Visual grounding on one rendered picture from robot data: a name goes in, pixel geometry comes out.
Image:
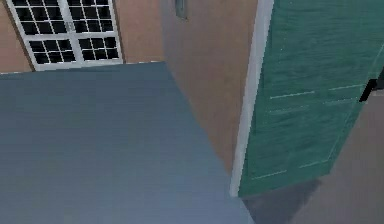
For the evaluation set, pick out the green room door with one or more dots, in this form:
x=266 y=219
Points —
x=300 y=100

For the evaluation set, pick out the white grid window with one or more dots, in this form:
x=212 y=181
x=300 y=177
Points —
x=71 y=36

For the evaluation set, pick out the white door frame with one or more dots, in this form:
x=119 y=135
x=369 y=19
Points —
x=250 y=100

